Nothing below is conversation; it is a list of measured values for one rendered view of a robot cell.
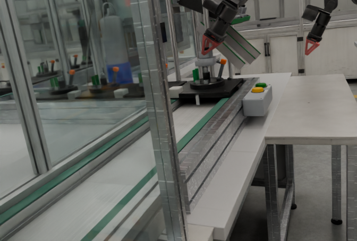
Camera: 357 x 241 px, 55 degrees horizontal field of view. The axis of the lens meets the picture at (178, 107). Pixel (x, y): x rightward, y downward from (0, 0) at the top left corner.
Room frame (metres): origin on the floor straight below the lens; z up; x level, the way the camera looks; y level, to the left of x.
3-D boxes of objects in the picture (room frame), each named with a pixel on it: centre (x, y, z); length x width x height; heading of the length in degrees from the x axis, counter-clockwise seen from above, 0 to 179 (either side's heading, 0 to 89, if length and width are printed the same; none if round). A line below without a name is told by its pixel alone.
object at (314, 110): (1.45, -0.38, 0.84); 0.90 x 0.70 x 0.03; 158
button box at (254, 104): (1.20, -0.29, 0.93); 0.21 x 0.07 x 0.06; 156
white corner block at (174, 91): (1.31, 0.00, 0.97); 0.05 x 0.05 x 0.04; 66
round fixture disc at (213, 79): (1.36, -0.13, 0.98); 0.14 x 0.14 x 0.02
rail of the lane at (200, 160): (1.05, -0.15, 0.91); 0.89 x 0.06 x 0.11; 156
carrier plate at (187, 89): (1.36, -0.13, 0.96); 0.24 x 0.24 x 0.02; 66
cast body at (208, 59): (1.37, -0.13, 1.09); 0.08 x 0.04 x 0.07; 66
